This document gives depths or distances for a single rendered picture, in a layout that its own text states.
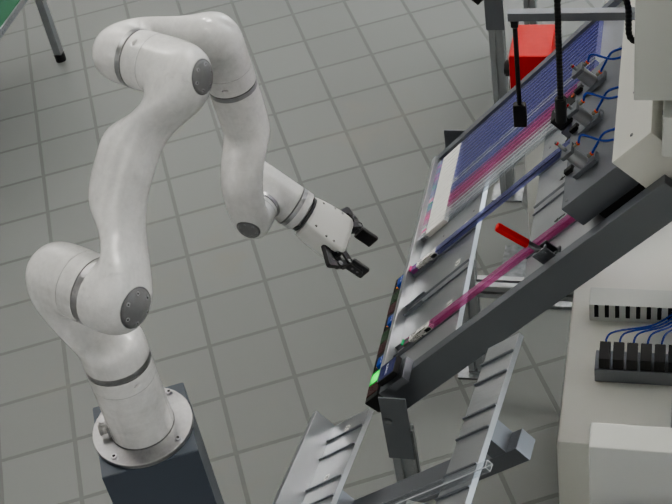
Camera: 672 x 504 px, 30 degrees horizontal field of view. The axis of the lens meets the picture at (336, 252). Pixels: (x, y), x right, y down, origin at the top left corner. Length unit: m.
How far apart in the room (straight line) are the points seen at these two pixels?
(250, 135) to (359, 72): 2.13
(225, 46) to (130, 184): 0.30
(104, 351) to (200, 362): 1.30
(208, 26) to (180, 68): 0.17
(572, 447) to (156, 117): 0.96
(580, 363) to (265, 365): 1.18
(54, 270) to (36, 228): 1.98
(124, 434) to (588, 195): 0.94
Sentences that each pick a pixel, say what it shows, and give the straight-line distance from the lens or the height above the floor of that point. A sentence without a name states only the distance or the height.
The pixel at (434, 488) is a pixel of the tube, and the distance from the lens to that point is 1.82.
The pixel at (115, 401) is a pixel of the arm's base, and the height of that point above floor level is 0.85.
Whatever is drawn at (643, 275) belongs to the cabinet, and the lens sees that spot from 2.63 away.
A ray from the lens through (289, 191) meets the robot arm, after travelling 2.42.
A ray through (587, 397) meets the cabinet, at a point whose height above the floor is 0.62.
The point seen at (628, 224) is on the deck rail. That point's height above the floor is 1.15.
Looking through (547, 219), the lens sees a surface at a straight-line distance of 2.16.
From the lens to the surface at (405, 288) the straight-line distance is 2.48.
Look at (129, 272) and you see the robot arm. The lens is 2.06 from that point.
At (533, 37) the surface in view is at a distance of 3.05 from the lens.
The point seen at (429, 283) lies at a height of 0.76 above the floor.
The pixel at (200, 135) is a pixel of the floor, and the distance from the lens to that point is 4.27.
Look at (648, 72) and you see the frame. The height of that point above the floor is 1.44.
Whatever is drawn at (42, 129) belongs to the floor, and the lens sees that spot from 4.53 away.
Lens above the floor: 2.44
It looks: 41 degrees down
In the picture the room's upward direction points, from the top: 11 degrees counter-clockwise
